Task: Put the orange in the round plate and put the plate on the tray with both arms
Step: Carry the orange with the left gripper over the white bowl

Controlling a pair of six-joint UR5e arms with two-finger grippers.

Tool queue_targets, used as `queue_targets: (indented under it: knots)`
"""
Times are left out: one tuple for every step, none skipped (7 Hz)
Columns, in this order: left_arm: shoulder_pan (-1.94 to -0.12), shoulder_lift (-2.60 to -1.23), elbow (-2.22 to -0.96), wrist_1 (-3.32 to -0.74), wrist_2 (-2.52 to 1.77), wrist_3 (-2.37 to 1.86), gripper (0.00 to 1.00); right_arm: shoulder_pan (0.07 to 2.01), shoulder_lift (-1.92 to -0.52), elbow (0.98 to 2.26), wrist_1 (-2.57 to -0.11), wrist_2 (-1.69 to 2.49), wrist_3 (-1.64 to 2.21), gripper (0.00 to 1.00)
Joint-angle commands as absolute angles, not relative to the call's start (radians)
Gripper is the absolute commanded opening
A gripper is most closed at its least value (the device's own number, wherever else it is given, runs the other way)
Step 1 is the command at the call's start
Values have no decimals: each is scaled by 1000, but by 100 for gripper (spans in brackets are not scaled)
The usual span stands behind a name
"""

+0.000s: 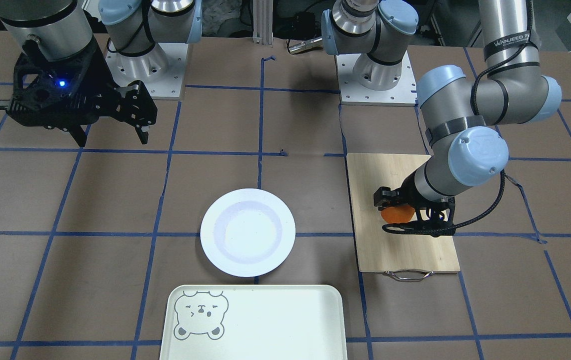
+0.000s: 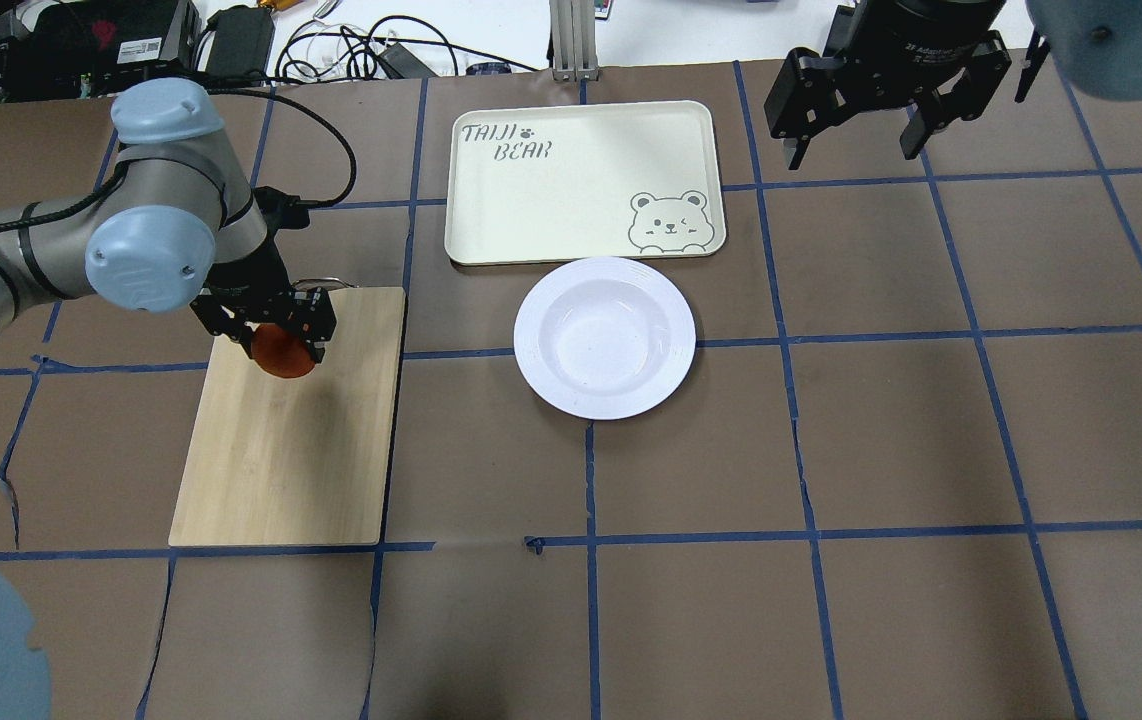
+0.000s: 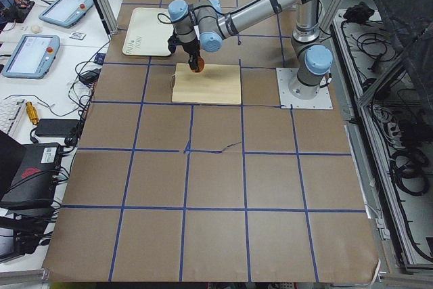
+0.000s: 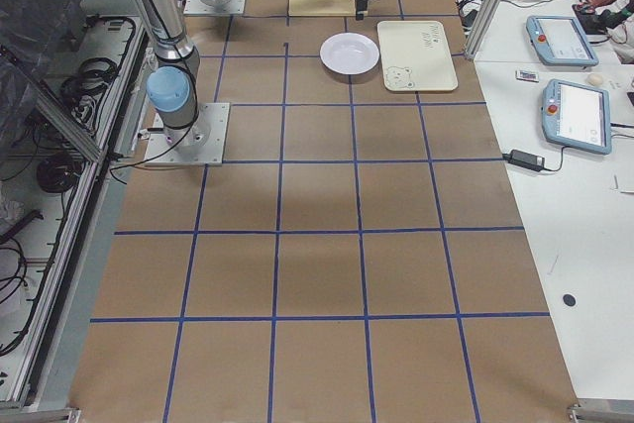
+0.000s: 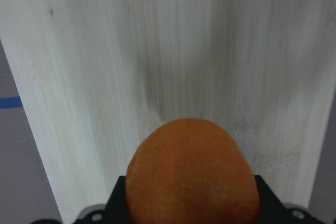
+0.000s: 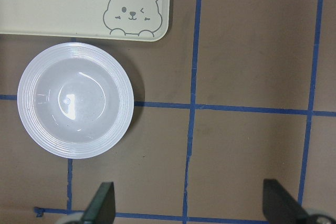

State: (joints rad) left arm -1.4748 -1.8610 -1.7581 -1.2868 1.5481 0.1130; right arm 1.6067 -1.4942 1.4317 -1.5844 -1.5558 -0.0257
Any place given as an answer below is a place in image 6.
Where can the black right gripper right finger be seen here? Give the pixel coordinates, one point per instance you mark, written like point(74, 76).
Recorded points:
point(280, 207)

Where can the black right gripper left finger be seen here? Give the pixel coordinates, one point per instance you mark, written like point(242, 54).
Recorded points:
point(100, 210)

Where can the cream bear tray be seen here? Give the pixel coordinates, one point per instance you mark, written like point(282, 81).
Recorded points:
point(137, 20)

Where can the white ridged plate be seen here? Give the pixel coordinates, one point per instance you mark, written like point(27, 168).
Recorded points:
point(75, 100)

